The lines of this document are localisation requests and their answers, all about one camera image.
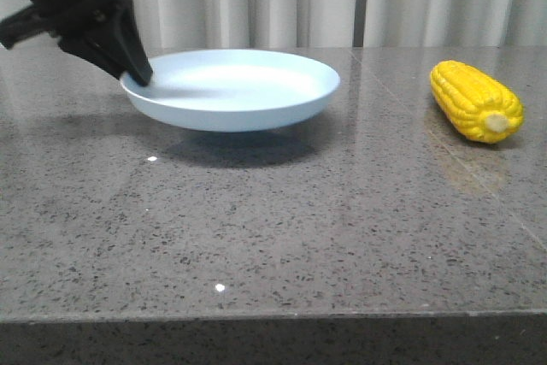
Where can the light blue round plate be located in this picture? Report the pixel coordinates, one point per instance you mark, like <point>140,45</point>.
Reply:
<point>233,90</point>

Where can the white pleated curtain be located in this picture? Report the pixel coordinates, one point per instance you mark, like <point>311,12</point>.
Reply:
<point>181,24</point>

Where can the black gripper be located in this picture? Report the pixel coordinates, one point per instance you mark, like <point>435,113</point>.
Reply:
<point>114,45</point>

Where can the yellow corn cob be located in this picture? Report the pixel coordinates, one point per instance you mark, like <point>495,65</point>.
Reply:
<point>478,106</point>

